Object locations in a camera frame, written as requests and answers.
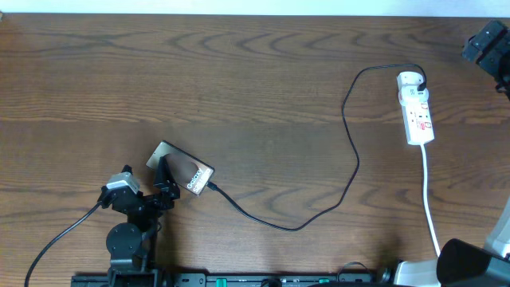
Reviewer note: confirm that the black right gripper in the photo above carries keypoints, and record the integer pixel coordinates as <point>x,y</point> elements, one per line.
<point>492,60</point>

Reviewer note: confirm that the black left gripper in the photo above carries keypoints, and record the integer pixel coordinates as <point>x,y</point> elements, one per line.
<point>166,196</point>

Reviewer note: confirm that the Galaxy smartphone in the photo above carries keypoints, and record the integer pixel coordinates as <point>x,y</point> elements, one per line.
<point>187,171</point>

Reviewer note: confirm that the white power strip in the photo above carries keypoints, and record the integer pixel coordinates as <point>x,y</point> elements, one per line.
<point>415,109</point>

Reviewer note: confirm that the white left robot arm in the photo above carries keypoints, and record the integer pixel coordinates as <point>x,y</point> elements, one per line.
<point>132,244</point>

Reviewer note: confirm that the black USB plug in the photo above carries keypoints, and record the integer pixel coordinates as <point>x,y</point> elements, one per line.
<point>422,86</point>

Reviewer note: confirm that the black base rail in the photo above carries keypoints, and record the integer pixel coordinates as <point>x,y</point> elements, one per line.
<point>225,280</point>

